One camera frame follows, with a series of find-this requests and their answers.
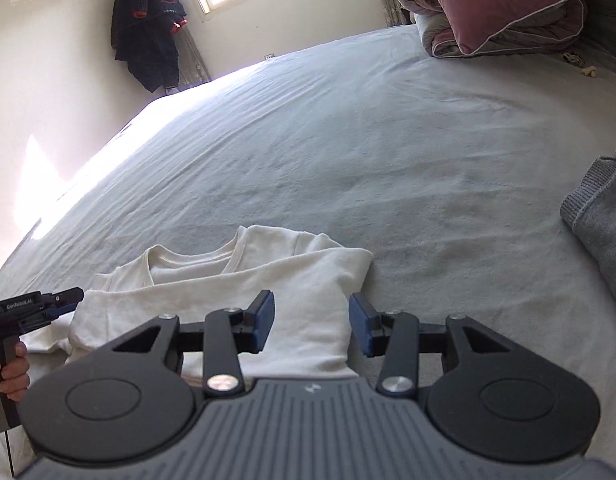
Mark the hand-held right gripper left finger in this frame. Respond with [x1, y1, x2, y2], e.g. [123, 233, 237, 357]
[112, 290, 277, 396]

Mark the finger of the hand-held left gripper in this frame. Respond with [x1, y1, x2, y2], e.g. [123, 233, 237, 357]
[40, 287, 86, 319]

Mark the folded grey pink quilt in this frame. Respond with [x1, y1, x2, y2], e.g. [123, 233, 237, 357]
[394, 0, 588, 59]

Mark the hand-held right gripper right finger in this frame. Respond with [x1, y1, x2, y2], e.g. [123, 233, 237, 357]
[349, 293, 493, 396]

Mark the grey bed sheet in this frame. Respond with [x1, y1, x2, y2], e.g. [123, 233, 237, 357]
[0, 24, 616, 480]

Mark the folded grey cloth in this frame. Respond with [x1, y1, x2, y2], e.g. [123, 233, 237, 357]
[560, 155, 616, 317]

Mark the small beige trinket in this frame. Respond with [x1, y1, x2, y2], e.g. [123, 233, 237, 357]
[562, 52, 600, 79]

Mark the grey quilted headboard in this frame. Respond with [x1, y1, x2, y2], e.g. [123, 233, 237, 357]
[578, 0, 616, 77]

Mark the dark hanging jacket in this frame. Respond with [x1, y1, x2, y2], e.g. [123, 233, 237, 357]
[111, 0, 187, 93]

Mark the white printed sweatshirt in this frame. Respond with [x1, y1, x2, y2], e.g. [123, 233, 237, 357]
[20, 225, 375, 386]

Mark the person's left hand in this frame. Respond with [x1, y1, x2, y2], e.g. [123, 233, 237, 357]
[0, 342, 32, 397]

